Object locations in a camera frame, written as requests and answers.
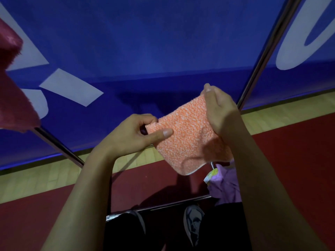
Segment person's right hand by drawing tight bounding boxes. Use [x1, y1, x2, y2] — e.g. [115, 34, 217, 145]
[203, 83, 245, 140]

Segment person's left hand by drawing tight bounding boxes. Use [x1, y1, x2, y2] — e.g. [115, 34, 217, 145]
[90, 113, 174, 163]

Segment orange patterned towel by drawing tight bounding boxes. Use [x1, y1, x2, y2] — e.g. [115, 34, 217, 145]
[145, 89, 233, 176]

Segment yellow white cloth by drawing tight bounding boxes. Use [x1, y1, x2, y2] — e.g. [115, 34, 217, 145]
[203, 168, 219, 185]

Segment metal drying rack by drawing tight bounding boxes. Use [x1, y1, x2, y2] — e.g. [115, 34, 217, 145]
[31, 0, 304, 222]

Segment purple towel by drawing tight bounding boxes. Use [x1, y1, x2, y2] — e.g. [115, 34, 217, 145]
[207, 160, 243, 206]

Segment pink towel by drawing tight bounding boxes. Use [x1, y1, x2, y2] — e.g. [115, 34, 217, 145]
[0, 18, 42, 133]

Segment person's right forearm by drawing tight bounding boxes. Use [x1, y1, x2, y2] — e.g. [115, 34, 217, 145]
[229, 125, 329, 251]

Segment person's left forearm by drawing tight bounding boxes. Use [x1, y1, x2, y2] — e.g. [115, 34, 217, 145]
[40, 151, 118, 251]

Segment person's left grey shoe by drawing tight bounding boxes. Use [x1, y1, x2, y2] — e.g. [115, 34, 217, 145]
[125, 210, 147, 234]

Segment person's grey shoe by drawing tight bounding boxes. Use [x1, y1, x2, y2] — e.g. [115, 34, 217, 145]
[125, 210, 147, 234]
[183, 205, 205, 248]

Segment person's right grey shoe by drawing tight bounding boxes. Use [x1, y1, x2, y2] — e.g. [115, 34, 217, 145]
[183, 205, 205, 248]

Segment person's black trousers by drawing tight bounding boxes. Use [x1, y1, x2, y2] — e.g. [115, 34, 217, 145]
[103, 201, 253, 251]

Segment blue banner with white print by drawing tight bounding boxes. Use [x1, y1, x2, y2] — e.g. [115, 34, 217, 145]
[0, 0, 335, 172]

